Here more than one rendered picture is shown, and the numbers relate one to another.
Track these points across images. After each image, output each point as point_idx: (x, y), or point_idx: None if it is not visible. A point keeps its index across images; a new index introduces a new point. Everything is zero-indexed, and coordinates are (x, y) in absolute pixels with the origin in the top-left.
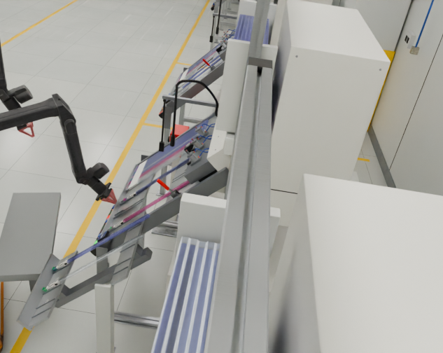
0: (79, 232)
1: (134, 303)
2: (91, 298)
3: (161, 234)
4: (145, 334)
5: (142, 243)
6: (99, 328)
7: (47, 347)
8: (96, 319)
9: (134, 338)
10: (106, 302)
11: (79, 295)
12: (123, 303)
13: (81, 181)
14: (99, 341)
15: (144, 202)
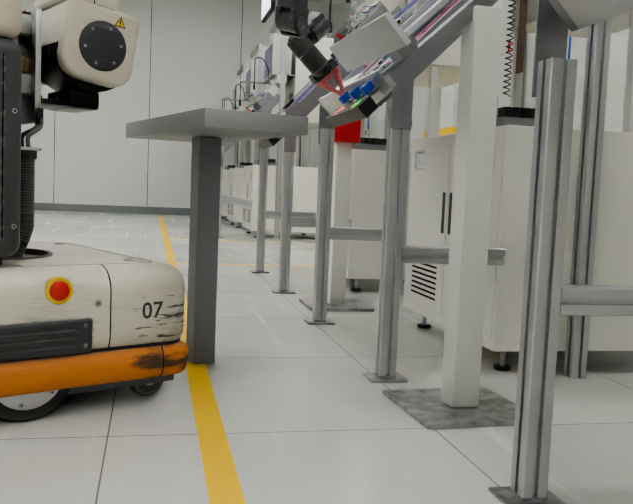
0: None
1: (370, 347)
2: (284, 349)
3: (330, 309)
4: (432, 363)
5: (326, 285)
6: (475, 130)
7: (262, 382)
8: (472, 104)
9: (417, 367)
10: (494, 50)
11: (442, 41)
12: (350, 348)
13: (300, 24)
14: (472, 173)
15: (331, 184)
